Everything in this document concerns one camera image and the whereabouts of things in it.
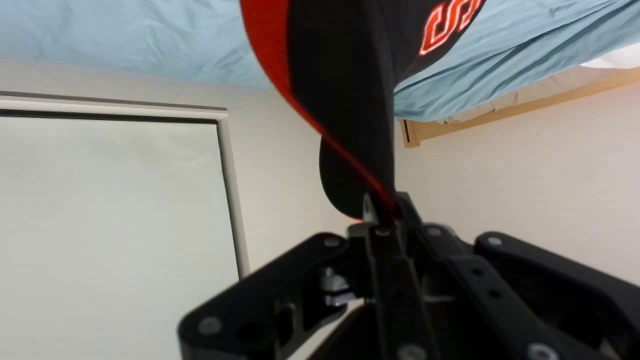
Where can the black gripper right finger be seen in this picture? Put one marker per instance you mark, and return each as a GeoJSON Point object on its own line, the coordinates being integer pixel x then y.
{"type": "Point", "coordinates": [520, 301]}

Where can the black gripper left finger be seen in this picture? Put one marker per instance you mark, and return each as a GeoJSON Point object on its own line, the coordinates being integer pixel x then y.
{"type": "Point", "coordinates": [280, 313]}

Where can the black and red cap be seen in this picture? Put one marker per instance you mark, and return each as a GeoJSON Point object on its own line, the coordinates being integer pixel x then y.
{"type": "Point", "coordinates": [341, 80]}

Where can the light blue bed sheet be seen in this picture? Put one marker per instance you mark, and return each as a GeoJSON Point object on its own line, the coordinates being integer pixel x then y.
{"type": "Point", "coordinates": [121, 33]}

